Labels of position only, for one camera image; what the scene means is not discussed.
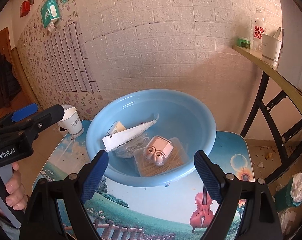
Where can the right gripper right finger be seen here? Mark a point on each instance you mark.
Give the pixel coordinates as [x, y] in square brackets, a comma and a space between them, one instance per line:
[259, 220]

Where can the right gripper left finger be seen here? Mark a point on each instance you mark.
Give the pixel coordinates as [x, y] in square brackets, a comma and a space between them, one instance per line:
[42, 217]

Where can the toothpick box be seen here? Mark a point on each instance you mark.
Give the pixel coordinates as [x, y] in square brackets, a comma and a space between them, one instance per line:
[177, 158]

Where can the cotton swab bag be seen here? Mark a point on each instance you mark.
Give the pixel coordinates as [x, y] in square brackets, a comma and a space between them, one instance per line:
[116, 127]

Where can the pink earbud case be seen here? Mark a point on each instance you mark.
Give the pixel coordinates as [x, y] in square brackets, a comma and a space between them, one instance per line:
[158, 150]

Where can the floss pick box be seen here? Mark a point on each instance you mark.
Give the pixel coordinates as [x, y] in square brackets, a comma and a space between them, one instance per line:
[128, 149]

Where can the person left hand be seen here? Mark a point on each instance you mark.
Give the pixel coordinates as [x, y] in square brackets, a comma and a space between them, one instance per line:
[17, 199]

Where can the green trash bin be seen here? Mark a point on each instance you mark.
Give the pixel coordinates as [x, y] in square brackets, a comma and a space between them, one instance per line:
[290, 195]

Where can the dark hanging coat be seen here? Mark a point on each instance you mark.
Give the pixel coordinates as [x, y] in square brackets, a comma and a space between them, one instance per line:
[9, 85]

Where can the white paper cup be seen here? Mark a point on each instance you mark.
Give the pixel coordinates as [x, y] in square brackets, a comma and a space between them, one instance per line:
[71, 122]

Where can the side folding table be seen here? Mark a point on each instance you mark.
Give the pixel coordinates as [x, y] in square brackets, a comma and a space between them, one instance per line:
[287, 91]

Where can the green wipes pack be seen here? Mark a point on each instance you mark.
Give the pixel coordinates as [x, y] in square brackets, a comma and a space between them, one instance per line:
[50, 14]

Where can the blue plastic basin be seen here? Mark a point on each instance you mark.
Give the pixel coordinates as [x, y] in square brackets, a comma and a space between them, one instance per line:
[178, 115]

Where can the white kettle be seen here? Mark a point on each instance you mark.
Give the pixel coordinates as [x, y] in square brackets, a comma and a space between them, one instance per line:
[290, 65]

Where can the white mug with spoon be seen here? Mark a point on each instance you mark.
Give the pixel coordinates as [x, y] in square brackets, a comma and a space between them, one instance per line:
[271, 47]

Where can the green small box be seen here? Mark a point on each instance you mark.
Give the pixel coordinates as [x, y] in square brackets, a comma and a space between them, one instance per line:
[243, 42]

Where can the clear bottle red label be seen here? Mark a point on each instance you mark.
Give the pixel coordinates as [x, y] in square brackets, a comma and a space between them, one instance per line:
[258, 29]

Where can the red wall box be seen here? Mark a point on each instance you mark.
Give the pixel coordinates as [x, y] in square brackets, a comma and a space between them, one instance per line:
[25, 8]

